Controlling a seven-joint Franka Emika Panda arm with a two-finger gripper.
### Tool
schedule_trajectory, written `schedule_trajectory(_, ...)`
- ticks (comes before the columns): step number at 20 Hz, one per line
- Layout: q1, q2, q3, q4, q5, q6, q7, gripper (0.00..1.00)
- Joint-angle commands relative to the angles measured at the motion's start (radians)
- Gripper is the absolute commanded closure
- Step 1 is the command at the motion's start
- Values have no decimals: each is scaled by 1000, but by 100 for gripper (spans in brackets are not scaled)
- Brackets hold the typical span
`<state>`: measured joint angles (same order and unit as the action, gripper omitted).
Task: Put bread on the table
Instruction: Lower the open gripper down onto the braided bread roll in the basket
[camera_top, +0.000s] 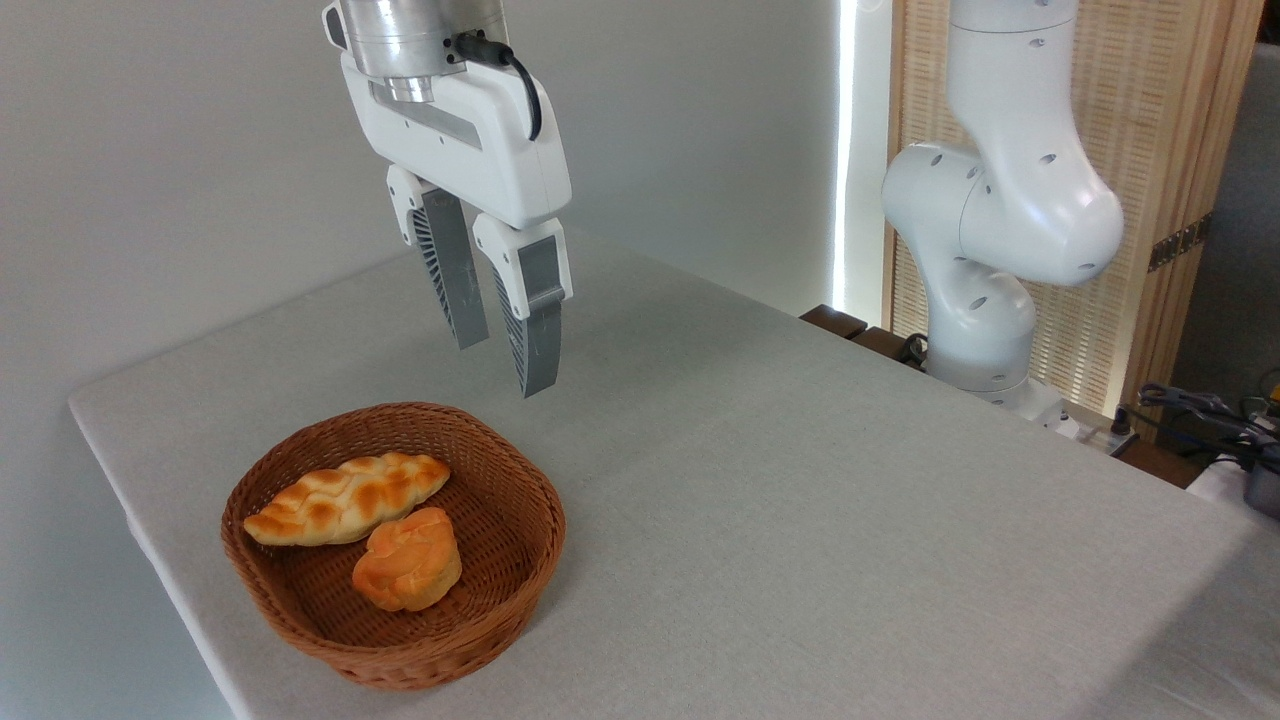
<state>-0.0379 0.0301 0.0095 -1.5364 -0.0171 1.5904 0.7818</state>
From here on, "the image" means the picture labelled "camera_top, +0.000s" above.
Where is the dark metal screen hinge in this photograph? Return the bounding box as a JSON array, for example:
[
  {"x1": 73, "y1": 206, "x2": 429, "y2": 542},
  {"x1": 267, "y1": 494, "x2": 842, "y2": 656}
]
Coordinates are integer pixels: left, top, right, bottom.
[{"x1": 1148, "y1": 213, "x2": 1214, "y2": 273}]

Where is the wooden slatted folding screen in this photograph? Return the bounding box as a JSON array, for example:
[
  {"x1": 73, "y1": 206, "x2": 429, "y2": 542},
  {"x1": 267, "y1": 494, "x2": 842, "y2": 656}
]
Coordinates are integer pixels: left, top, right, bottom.
[{"x1": 884, "y1": 0, "x2": 1266, "y2": 441}]

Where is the black cable bundle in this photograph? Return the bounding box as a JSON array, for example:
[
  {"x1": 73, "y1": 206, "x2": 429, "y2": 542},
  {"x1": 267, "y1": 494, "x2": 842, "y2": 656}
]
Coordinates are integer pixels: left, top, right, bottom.
[{"x1": 1137, "y1": 382, "x2": 1280, "y2": 471}]

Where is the brown wicker basket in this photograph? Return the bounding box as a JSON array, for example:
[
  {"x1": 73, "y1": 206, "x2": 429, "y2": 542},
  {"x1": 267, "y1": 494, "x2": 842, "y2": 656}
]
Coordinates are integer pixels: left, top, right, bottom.
[{"x1": 221, "y1": 402, "x2": 567, "y2": 692}]

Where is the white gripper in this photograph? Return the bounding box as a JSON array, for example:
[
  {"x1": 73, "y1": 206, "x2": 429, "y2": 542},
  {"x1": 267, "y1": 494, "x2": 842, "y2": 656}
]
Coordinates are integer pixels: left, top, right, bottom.
[{"x1": 341, "y1": 48, "x2": 574, "y2": 399}]

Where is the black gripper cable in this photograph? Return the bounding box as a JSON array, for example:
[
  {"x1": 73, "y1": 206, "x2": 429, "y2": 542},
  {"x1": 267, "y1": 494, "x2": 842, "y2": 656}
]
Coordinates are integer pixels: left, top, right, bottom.
[{"x1": 455, "y1": 32, "x2": 544, "y2": 142}]

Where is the grey tablecloth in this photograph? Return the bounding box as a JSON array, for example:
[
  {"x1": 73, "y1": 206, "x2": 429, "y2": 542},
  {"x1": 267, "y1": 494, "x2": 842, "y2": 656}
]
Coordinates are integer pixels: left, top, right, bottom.
[{"x1": 68, "y1": 225, "x2": 1280, "y2": 720}]

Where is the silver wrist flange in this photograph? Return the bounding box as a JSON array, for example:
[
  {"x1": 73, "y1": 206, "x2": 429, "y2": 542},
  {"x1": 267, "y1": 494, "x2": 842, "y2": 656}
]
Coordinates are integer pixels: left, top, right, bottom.
[{"x1": 322, "y1": 0, "x2": 511, "y2": 104}]

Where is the long braided bread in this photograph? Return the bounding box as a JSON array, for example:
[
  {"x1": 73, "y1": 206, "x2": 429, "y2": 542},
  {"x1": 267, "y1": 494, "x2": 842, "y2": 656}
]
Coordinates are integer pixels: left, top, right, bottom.
[{"x1": 243, "y1": 452, "x2": 452, "y2": 548}]

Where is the round orange bread roll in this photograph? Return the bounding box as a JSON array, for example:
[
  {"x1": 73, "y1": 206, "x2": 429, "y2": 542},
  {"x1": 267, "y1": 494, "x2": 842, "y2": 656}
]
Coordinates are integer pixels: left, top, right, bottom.
[{"x1": 352, "y1": 507, "x2": 463, "y2": 613}]

